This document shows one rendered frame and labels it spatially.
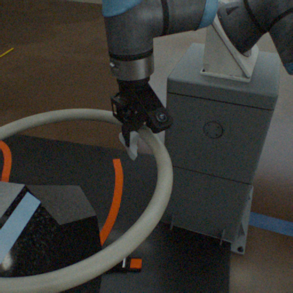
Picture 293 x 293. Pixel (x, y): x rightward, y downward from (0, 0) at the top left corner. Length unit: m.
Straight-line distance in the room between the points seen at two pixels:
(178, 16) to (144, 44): 0.08
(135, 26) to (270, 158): 1.79
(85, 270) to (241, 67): 0.91
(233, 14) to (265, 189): 1.15
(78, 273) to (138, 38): 0.41
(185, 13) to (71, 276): 0.48
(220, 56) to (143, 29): 0.62
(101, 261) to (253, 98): 0.84
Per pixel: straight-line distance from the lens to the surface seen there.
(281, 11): 1.16
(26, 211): 0.76
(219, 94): 1.17
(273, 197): 2.00
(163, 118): 0.63
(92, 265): 0.49
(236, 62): 1.19
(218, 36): 1.17
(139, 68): 0.62
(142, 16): 0.59
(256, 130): 1.23
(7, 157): 2.29
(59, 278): 0.49
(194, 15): 0.64
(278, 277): 1.68
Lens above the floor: 1.37
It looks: 38 degrees down
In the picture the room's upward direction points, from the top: straight up
